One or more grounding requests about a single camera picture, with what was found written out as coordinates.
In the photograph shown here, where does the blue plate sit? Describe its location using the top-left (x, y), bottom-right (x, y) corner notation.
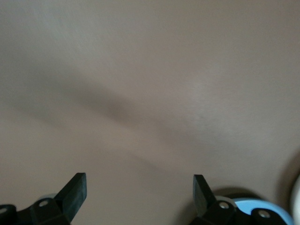
top-left (233, 197), bottom-right (295, 225)

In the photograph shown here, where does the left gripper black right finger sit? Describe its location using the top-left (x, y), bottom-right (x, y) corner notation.
top-left (191, 174), bottom-right (288, 225)

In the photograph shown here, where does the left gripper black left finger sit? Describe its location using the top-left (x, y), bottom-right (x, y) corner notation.
top-left (0, 172), bottom-right (88, 225)

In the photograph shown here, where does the brown table cover sheet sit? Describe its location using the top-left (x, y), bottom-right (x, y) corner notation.
top-left (0, 0), bottom-right (300, 225)

